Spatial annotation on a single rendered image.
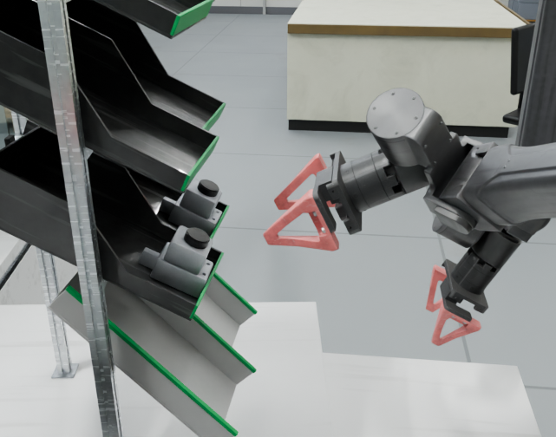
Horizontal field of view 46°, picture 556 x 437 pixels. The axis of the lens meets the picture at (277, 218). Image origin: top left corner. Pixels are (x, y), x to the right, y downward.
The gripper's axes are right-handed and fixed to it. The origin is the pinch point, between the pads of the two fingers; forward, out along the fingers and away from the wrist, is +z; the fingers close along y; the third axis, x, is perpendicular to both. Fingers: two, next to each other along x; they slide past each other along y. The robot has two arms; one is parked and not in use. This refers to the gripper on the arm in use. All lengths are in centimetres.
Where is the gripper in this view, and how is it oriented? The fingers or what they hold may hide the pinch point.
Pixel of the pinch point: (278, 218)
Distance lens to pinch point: 75.6
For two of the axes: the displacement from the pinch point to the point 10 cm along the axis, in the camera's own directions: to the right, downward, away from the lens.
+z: -8.9, 3.6, 2.8
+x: 4.4, 8.4, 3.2
